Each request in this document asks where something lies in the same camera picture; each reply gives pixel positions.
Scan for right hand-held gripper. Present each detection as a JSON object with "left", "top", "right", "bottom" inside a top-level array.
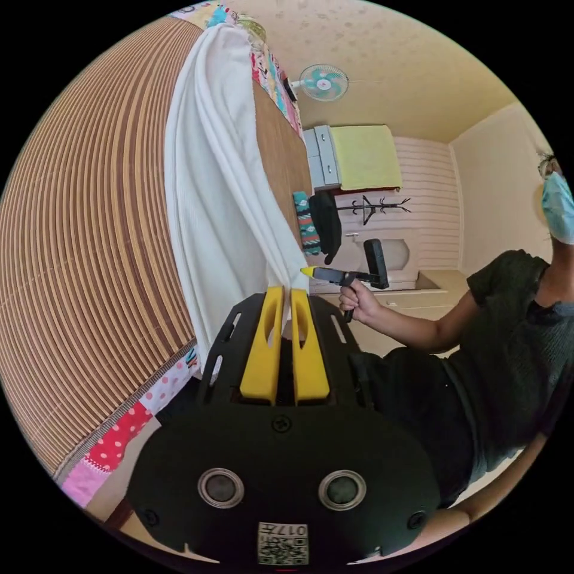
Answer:
[{"left": 300, "top": 267, "right": 365, "bottom": 323}]

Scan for person's right hand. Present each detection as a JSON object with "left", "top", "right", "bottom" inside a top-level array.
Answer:
[{"left": 338, "top": 284, "right": 382, "bottom": 325}]

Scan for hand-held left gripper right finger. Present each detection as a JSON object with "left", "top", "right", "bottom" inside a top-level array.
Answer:
[{"left": 290, "top": 288, "right": 329, "bottom": 401}]

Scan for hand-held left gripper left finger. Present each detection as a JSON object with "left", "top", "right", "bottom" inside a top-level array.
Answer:
[{"left": 239, "top": 286, "right": 285, "bottom": 401}]

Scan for white pants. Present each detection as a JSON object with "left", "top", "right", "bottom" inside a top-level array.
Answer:
[{"left": 164, "top": 23, "right": 310, "bottom": 375}]

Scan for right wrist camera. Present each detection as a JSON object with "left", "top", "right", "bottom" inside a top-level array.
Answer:
[{"left": 363, "top": 238, "right": 390, "bottom": 290}]

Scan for bed with woven mat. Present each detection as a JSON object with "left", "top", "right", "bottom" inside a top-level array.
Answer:
[{"left": 0, "top": 4, "right": 315, "bottom": 497}]

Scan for wall fan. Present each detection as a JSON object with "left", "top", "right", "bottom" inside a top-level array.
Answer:
[{"left": 286, "top": 63, "right": 350, "bottom": 103}]

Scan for pile of clothes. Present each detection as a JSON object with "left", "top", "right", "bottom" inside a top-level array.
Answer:
[{"left": 292, "top": 190, "right": 343, "bottom": 265}]

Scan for person's body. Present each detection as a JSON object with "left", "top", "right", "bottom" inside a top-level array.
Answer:
[{"left": 349, "top": 152, "right": 574, "bottom": 546}]

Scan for grey cupboard with yellow cloth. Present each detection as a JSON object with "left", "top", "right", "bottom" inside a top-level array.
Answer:
[{"left": 303, "top": 124, "right": 404, "bottom": 193}]

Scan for person's right forearm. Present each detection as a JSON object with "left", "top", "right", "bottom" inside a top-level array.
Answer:
[{"left": 371, "top": 290, "right": 477, "bottom": 354}]

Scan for black coat rack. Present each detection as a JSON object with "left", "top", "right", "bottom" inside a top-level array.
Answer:
[{"left": 335, "top": 194, "right": 413, "bottom": 227}]

